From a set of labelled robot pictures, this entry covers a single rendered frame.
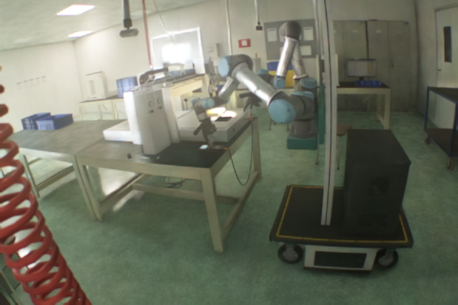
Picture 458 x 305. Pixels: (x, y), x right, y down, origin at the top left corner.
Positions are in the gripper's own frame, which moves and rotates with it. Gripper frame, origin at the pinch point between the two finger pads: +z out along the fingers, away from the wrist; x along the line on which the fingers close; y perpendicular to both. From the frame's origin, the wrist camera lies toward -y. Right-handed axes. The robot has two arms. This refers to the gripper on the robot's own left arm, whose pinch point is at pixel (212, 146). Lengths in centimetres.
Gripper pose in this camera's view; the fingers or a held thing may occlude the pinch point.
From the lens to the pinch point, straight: 188.7
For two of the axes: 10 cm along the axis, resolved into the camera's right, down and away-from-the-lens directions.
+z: 3.5, 9.1, 2.2
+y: 9.0, -2.6, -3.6
